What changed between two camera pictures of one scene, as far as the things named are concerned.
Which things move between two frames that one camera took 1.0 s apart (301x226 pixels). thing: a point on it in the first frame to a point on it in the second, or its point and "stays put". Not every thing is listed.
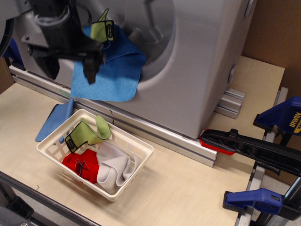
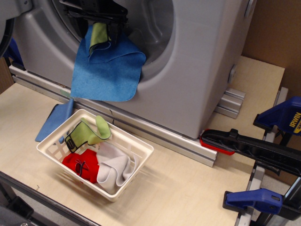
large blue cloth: [117, 78] stays put
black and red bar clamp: [272, 155] stays put
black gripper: [65, 42] to [108, 10]
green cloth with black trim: [102, 30] stays put
